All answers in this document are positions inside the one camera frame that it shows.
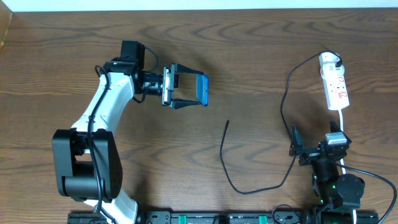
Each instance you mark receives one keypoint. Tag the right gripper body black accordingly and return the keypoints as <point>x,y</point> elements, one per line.
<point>311,153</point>

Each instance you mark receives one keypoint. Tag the white power strip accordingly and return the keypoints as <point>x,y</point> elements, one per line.
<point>335,89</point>

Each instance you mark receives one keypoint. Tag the cardboard panel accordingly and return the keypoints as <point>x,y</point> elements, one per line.
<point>5,20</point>

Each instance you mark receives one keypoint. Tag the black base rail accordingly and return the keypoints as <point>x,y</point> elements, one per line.
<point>165,217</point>

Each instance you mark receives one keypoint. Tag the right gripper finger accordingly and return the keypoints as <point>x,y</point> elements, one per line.
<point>296,147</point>
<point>334,127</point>

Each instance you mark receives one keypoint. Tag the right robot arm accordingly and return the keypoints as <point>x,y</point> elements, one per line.
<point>340,194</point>

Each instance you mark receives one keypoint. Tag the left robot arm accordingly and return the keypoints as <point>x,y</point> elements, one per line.
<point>87,164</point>

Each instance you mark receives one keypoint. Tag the blue Samsung Galaxy smartphone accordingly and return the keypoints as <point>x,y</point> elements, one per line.
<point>202,88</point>

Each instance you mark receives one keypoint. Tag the white USB charger plug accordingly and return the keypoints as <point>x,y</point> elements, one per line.
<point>330,70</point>

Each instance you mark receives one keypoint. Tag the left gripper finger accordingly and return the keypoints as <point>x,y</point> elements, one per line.
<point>179,68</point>
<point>181,103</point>

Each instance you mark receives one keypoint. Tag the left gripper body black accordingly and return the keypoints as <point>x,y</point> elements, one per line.
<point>173,84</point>

